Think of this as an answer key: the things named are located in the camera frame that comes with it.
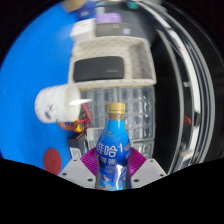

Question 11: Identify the dark grey upright box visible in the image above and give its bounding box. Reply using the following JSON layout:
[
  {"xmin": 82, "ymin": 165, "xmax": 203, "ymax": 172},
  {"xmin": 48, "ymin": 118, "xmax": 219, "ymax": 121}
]
[{"xmin": 94, "ymin": 21, "xmax": 133, "ymax": 38}]

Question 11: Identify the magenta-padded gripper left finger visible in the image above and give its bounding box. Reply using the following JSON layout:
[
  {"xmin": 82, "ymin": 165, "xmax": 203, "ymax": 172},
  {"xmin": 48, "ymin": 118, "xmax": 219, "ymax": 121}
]
[{"xmin": 58, "ymin": 147, "xmax": 100, "ymax": 190}]

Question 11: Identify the blue box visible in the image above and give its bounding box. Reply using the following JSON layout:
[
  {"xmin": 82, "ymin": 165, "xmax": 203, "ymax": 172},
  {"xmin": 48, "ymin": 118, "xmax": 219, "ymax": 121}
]
[{"xmin": 76, "ymin": 8, "xmax": 98, "ymax": 21}]

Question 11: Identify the white stirrer stick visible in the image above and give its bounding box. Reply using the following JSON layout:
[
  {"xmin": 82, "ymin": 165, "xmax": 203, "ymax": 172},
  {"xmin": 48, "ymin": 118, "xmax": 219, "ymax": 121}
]
[{"xmin": 68, "ymin": 98, "xmax": 94, "ymax": 107}]

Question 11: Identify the blue drink bottle gold cap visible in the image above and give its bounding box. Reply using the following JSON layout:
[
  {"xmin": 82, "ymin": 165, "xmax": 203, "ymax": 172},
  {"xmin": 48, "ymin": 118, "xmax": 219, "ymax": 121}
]
[{"xmin": 95, "ymin": 102, "xmax": 132, "ymax": 192}]

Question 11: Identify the grey small-parts drawer cabinet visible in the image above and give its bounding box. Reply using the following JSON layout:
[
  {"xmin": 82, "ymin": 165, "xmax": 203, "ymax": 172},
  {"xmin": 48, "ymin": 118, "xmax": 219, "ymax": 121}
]
[
  {"xmin": 79, "ymin": 85, "xmax": 156, "ymax": 126},
  {"xmin": 128, "ymin": 123, "xmax": 155, "ymax": 159}
]

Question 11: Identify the beige perforated tray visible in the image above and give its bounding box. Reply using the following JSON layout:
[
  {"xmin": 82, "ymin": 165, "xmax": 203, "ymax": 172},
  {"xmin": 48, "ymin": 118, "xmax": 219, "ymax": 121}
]
[{"xmin": 68, "ymin": 35, "xmax": 158, "ymax": 91}]

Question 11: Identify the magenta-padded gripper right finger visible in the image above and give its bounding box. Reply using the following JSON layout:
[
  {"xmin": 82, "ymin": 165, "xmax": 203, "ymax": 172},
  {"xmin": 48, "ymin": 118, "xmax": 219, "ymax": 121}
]
[{"xmin": 128, "ymin": 147, "xmax": 168, "ymax": 190}]

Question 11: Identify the white mug with face print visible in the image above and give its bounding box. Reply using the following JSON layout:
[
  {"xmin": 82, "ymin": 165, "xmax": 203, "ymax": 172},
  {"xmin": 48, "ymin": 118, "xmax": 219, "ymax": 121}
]
[{"xmin": 34, "ymin": 83, "xmax": 83, "ymax": 124}]

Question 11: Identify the red and yellow multimeter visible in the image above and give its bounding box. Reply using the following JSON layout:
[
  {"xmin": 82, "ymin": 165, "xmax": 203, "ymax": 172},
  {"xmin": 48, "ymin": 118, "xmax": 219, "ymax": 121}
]
[{"xmin": 57, "ymin": 103, "xmax": 93, "ymax": 134}]

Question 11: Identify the black box with white label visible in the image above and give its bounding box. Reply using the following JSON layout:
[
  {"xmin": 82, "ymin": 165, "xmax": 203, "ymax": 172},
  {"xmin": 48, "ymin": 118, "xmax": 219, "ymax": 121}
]
[{"xmin": 67, "ymin": 131, "xmax": 88, "ymax": 160}]

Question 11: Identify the black rectangular speaker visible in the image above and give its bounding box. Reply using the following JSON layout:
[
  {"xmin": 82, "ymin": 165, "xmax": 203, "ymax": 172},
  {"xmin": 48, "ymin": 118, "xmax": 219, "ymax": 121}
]
[{"xmin": 73, "ymin": 55, "xmax": 126, "ymax": 83}]

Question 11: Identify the clear compartment parts box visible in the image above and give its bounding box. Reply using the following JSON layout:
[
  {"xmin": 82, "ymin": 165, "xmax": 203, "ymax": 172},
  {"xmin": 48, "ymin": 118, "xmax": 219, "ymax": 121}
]
[{"xmin": 85, "ymin": 127, "xmax": 106, "ymax": 151}]

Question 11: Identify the dark shelf unit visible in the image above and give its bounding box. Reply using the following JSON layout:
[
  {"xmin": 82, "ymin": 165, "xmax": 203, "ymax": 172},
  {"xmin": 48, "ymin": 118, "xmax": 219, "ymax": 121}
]
[{"xmin": 126, "ymin": 0, "xmax": 214, "ymax": 174}]

